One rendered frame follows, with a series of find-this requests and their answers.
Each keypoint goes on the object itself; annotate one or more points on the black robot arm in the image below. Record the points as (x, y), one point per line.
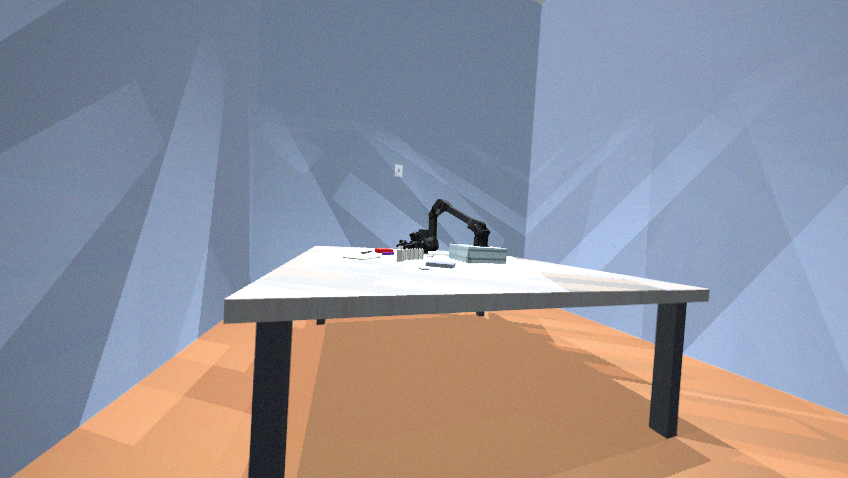
(429, 237)

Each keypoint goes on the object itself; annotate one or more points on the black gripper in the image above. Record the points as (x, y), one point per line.
(411, 245)

